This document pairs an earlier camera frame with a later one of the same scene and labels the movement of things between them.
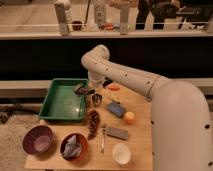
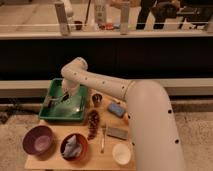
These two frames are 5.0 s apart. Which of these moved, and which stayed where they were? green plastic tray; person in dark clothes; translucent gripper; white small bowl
Moved: translucent gripper
Stayed: person in dark clothes; white small bowl; green plastic tray
